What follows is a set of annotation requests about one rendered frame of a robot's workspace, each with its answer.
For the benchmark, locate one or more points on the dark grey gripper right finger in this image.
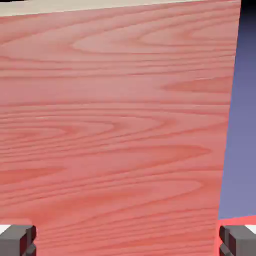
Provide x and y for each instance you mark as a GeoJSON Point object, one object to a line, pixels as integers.
{"type": "Point", "coordinates": [242, 243]}

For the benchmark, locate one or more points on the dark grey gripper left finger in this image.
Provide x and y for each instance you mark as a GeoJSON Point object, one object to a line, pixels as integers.
{"type": "Point", "coordinates": [12, 242]}

